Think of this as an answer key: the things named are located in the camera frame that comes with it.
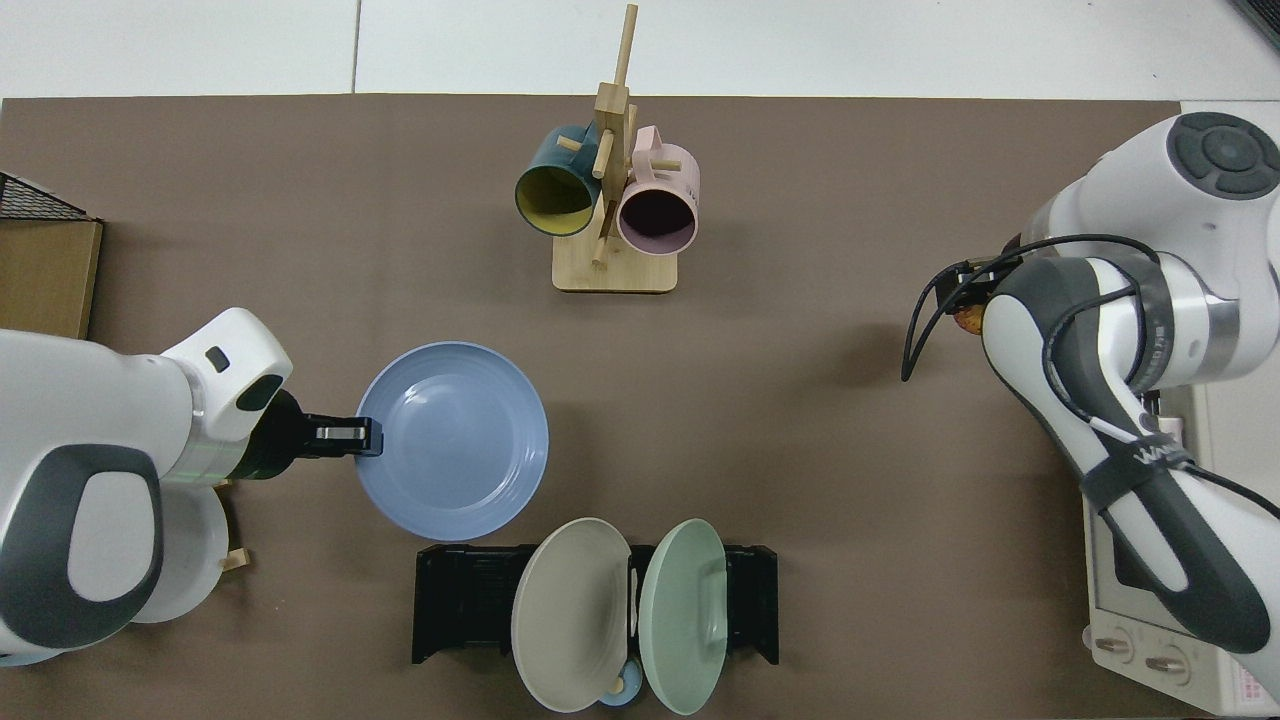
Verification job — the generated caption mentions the wire basket with wooden floor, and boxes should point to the wire basket with wooden floor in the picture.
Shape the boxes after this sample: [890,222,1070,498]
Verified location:
[0,172,104,341]

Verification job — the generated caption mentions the black dish rack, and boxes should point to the black dish rack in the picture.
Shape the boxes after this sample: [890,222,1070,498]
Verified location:
[412,543,780,666]

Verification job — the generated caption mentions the white plate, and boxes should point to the white plate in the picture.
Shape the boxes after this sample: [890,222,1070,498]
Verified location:
[130,485,230,625]

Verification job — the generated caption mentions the wooden cup stand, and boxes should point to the wooden cup stand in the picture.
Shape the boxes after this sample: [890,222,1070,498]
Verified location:
[552,3,680,295]

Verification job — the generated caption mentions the pale green plate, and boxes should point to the pale green plate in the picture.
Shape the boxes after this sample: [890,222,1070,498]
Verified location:
[639,518,729,717]

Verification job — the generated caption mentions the small blue round thing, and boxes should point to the small blue round thing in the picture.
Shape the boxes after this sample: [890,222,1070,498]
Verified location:
[598,660,644,708]

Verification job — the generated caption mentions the dark grey corner object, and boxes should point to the dark grey corner object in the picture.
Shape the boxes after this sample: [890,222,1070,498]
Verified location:
[1230,0,1280,51]

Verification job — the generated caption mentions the pink cup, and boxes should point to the pink cup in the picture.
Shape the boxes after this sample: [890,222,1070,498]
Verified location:
[616,125,701,257]

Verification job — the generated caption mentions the wooden peg plate stand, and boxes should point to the wooden peg plate stand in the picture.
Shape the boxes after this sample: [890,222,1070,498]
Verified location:
[213,478,251,573]

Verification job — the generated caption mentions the pale toaster oven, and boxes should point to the pale toaster oven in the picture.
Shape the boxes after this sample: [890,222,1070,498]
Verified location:
[1083,385,1280,717]

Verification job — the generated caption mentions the grey beige plate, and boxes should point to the grey beige plate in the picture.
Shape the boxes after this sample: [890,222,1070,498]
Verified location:
[511,517,634,714]

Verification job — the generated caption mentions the dark teal cup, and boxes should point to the dark teal cup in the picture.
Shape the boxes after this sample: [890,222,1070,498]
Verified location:
[514,123,603,238]

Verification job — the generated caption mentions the brown table cloth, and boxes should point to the brown table cloth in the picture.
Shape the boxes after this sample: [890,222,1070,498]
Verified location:
[0,95,1201,720]

